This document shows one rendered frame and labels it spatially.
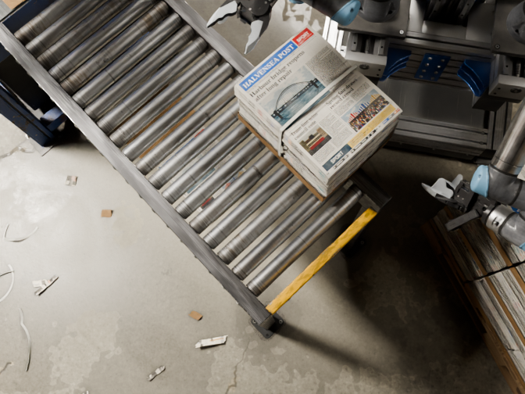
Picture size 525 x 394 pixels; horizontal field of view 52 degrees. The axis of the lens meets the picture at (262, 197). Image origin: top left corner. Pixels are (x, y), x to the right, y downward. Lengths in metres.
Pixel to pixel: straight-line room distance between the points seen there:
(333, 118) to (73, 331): 1.57
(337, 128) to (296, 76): 0.19
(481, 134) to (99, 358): 1.88
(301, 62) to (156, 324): 1.38
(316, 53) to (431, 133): 0.96
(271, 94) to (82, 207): 1.37
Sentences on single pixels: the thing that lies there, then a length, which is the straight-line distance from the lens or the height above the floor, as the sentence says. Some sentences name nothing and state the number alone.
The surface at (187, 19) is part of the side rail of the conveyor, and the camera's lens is 1.93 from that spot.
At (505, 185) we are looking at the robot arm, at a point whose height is 1.04.
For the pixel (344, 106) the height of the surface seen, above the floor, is 1.03.
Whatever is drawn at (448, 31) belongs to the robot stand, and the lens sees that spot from 2.03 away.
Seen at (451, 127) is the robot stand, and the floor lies 0.22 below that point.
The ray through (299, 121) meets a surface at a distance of 1.48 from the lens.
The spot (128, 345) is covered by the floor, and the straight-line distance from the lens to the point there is 2.49.
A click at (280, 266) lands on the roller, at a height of 0.80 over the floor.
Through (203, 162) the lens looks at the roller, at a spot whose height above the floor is 0.80.
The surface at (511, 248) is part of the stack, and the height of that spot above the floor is 0.69.
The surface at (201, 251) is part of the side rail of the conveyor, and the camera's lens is 1.64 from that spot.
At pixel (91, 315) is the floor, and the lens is 2.55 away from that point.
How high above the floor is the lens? 2.40
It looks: 75 degrees down
